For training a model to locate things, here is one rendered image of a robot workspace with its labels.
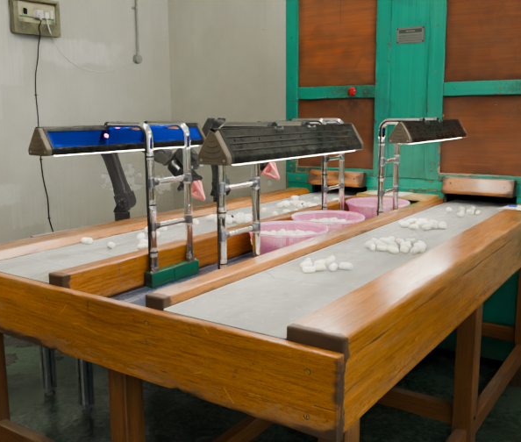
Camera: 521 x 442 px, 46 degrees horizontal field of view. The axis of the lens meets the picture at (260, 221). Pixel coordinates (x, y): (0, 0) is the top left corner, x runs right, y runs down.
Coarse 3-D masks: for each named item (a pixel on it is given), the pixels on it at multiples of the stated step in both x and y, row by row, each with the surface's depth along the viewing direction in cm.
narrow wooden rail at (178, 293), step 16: (400, 208) 244; (416, 208) 246; (368, 224) 210; (384, 224) 220; (304, 240) 183; (320, 240) 183; (336, 240) 190; (272, 256) 164; (288, 256) 167; (224, 272) 148; (240, 272) 149; (256, 272) 155; (176, 288) 134; (192, 288) 135; (208, 288) 139; (160, 304) 128
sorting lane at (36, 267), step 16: (272, 208) 263; (288, 208) 263; (208, 224) 226; (240, 224) 226; (96, 240) 198; (112, 240) 198; (128, 240) 198; (160, 240) 197; (32, 256) 176; (48, 256) 176; (64, 256) 176; (80, 256) 176; (96, 256) 176; (112, 256) 176; (0, 272) 160; (16, 272) 159; (32, 272) 159; (48, 272) 159
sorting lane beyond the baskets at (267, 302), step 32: (448, 224) 223; (320, 256) 174; (352, 256) 174; (384, 256) 173; (416, 256) 173; (224, 288) 143; (256, 288) 143; (288, 288) 143; (320, 288) 143; (352, 288) 142; (224, 320) 121; (256, 320) 120; (288, 320) 120
